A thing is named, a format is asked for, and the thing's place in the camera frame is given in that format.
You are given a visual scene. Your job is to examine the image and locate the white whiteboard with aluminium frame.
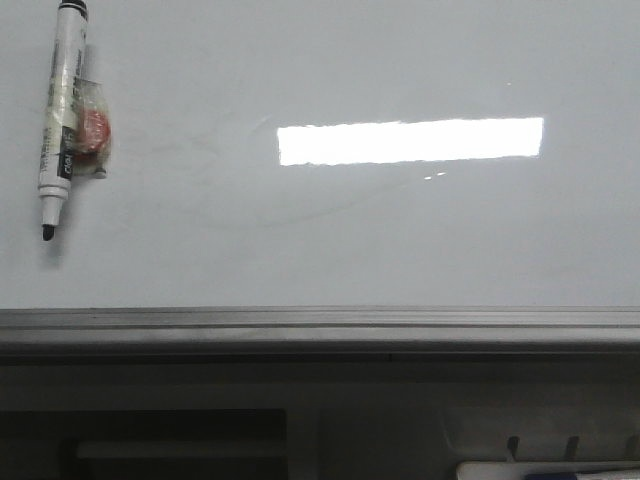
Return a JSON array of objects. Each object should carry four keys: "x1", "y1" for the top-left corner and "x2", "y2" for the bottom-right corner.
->
[{"x1": 1, "y1": 1, "x2": 639, "y2": 357}]

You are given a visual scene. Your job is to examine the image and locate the red magnet taped to marker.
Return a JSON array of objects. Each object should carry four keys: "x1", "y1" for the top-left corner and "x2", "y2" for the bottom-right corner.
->
[{"x1": 73, "y1": 79, "x2": 112, "y2": 179}]

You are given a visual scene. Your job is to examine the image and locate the white black whiteboard marker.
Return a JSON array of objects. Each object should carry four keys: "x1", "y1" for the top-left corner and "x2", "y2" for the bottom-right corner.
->
[{"x1": 38, "y1": 1, "x2": 88, "y2": 241}]

